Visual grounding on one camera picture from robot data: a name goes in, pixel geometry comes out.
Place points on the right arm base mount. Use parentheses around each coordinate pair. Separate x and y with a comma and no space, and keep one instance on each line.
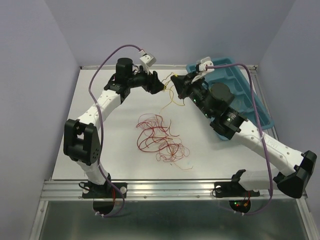
(232,188)

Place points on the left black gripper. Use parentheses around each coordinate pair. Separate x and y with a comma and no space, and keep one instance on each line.
(152,84)

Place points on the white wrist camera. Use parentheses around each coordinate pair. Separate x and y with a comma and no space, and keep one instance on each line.
(202,68)
(146,60)

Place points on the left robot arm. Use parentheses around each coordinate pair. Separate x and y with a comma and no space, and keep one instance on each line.
(83,137)

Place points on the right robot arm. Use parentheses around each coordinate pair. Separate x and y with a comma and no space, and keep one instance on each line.
(293,168)

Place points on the teal plastic tray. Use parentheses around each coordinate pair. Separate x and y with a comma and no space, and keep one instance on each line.
(239,85)

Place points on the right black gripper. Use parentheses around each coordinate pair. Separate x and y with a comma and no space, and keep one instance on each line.
(183,83)

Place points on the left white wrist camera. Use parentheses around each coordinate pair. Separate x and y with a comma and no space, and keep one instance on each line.
(146,60)

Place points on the aluminium rail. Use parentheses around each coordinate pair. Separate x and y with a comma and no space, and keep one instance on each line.
(137,190)

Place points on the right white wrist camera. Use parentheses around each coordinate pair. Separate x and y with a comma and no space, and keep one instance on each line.
(202,68)

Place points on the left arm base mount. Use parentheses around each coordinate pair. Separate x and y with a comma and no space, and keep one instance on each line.
(94,191)

